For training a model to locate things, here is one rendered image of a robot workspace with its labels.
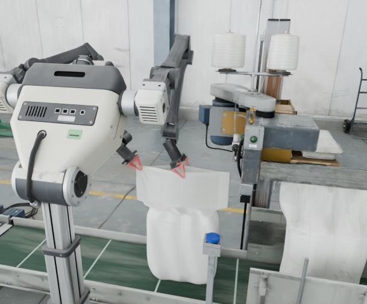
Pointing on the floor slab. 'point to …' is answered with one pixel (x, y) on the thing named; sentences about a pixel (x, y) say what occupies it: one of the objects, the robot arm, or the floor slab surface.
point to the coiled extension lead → (24, 205)
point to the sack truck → (364, 108)
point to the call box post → (210, 279)
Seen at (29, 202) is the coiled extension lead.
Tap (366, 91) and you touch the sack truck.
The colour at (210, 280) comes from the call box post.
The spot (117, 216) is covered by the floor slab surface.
